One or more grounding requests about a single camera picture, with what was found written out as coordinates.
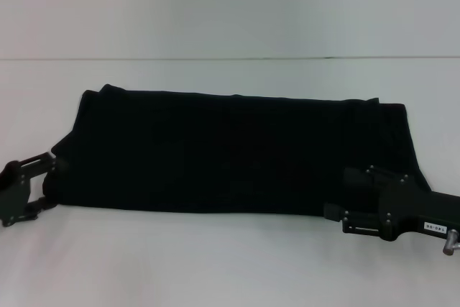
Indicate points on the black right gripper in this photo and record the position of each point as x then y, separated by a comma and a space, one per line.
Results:
417, 210

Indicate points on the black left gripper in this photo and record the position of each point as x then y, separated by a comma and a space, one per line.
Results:
14, 195

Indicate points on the black shirt with FREE print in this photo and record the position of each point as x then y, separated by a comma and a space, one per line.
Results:
233, 152

